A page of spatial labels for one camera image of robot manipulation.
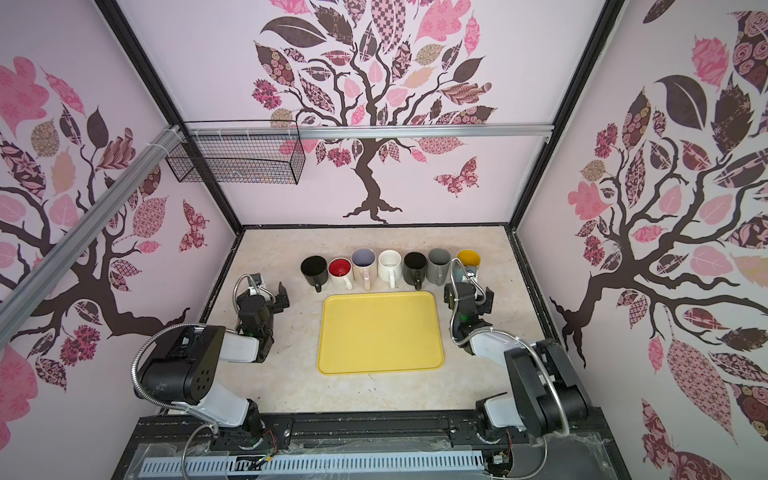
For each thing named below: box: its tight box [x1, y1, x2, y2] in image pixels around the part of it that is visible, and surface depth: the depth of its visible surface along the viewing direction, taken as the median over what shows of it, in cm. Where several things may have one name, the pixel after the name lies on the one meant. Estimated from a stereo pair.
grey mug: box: [426, 248, 451, 287], surface depth 99 cm
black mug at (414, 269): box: [403, 252, 427, 291], surface depth 100 cm
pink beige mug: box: [352, 248, 377, 291], surface depth 97 cm
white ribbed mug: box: [378, 249, 402, 289], surface depth 102 cm
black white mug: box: [300, 255, 329, 293], surface depth 98 cm
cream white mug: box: [327, 257, 353, 291], surface depth 101 cm
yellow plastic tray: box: [318, 291, 444, 375], surface depth 94 cm
